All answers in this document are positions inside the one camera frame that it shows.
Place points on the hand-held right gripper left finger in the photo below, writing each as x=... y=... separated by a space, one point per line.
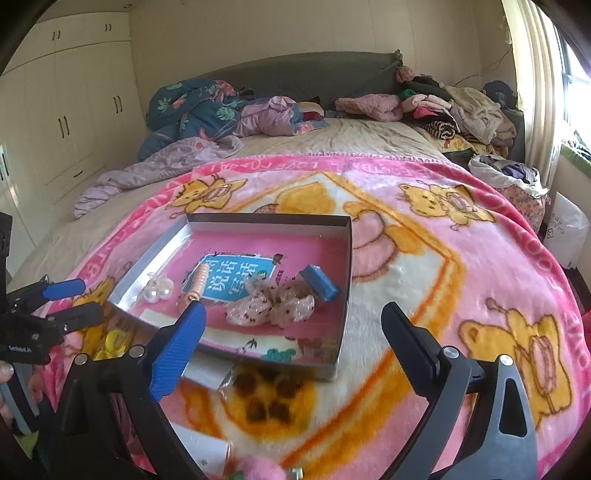
x=178 y=353

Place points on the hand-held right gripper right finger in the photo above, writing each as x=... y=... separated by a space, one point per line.
x=413 y=350

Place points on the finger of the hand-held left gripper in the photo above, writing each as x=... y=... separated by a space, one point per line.
x=81 y=317
x=64 y=288

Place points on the clear plastic packet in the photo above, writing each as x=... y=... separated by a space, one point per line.
x=210 y=374

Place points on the yellow rings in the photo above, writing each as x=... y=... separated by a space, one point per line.
x=111 y=344

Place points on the white card packet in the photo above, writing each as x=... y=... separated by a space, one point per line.
x=203 y=450

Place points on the pink fluffy pompom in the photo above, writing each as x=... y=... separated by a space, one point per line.
x=258 y=468

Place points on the shallow cardboard box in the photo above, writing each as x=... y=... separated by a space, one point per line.
x=286 y=249

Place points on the person's left hand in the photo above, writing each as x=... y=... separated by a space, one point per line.
x=4 y=371

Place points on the pearl hair ornament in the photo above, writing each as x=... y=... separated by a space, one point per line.
x=161 y=288

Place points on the dotted fabric bow scrunchie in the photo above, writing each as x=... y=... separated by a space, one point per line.
x=268 y=307

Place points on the small blue box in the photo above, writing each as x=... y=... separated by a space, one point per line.
x=321 y=281

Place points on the pink cartoon printed blanket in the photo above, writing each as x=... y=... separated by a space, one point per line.
x=415 y=221

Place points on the lilac bed sheet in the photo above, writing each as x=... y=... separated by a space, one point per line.
x=152 y=168

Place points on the cream wardrobe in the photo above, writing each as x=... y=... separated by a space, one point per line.
x=69 y=92

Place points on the bag of clothes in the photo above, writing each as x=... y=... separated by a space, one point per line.
x=517 y=180

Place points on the beige bed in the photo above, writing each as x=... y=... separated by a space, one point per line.
x=369 y=138

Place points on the dark blue floral quilt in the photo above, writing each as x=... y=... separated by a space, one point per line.
x=194 y=106

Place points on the pile of clothes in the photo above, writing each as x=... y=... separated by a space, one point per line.
x=466 y=110

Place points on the pink fluffy garment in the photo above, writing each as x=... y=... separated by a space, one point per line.
x=369 y=107

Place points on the lilac pink garment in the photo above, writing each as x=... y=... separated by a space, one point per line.
x=277 y=113

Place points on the grey bed headboard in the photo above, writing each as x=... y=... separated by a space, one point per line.
x=300 y=74

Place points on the window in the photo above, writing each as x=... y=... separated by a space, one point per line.
x=575 y=92

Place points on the cream curtain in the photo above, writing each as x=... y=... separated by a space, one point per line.
x=535 y=69

